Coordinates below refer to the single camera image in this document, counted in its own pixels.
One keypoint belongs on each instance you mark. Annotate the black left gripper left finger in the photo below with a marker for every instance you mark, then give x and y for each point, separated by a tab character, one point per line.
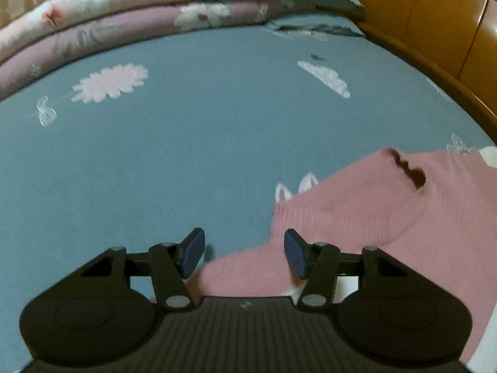
112	305

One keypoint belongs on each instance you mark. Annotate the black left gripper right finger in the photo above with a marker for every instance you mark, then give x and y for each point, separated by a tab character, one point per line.
378	306

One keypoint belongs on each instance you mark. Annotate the pink and white knit sweater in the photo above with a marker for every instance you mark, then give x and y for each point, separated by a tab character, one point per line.
433	211

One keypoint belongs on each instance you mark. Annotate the blue floral bed sheet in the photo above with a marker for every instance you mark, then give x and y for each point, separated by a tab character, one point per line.
143	143

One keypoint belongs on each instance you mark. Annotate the mauve floral folded quilt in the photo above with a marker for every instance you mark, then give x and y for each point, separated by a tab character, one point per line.
56	50

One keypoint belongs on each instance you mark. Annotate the wooden headboard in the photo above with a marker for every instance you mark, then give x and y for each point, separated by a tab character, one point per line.
451	41

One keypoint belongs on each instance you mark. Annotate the blue lower pillow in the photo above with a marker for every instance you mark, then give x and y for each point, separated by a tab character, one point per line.
318	26

